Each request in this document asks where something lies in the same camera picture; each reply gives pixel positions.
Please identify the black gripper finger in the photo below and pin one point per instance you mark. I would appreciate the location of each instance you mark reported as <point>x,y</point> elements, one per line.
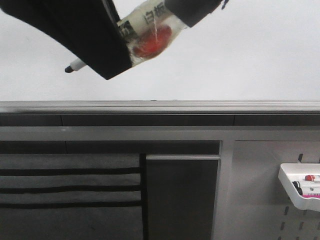
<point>190,12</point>
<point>88,28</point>

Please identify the white black whiteboard marker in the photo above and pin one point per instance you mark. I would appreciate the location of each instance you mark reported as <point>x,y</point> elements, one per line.
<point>147,31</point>

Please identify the red capped whiteboard marker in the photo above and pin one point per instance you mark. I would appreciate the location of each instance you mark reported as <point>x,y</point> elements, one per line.
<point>312,178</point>

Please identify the grey fabric pocket organiser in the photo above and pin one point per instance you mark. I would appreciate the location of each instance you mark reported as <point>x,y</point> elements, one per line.
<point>71,197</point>

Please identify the dark grey hanging panel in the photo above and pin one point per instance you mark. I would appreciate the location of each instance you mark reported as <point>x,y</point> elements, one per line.
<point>181,196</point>

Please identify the white plastic marker tray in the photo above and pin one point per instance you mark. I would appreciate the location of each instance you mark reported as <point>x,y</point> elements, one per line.
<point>290,172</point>

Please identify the grey pegboard panel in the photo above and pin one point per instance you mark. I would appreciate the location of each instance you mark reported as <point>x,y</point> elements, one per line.
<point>257,205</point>

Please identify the black capped marker lower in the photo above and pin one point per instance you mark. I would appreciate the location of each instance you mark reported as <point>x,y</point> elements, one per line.
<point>306,191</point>

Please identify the black capped marker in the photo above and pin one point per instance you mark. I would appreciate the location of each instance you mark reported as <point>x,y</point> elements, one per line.
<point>306,184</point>
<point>306,191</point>

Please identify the black capped marker upper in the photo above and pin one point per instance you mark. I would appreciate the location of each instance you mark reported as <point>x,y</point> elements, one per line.
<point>306,184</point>

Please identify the pink marker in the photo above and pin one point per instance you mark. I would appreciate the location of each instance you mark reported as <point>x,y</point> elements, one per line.
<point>310,196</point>

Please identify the white whiteboard with aluminium frame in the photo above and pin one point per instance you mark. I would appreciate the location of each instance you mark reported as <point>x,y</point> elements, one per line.
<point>254,63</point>

